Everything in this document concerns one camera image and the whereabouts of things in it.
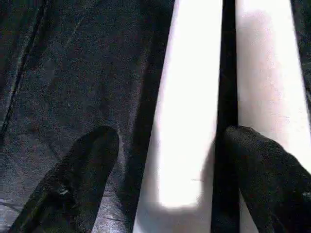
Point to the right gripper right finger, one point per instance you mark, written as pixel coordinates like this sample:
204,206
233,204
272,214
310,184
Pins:
277,184

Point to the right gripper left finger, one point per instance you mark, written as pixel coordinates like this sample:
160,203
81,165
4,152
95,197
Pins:
73,189

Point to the white plastic table leg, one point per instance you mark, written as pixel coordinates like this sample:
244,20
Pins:
267,73
187,121

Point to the black table mat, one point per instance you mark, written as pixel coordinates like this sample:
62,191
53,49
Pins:
73,73

